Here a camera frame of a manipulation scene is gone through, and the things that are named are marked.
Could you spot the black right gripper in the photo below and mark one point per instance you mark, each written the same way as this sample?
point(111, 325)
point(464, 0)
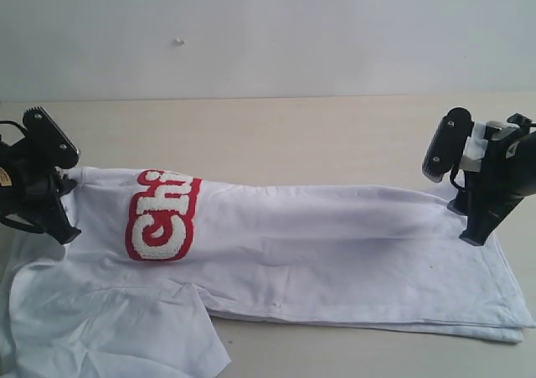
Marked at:
point(506, 177)

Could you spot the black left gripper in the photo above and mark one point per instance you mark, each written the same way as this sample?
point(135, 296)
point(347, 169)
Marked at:
point(31, 192)

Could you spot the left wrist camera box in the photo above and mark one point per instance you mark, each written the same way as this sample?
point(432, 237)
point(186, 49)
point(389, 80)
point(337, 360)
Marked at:
point(50, 139)

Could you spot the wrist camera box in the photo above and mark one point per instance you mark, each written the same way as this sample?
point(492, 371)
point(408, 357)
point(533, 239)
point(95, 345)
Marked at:
point(460, 143)
point(50, 139)

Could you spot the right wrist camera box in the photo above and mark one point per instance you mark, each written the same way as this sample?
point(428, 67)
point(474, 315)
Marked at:
point(460, 143)

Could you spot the white t-shirt red lettering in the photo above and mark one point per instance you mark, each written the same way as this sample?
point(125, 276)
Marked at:
point(160, 253)

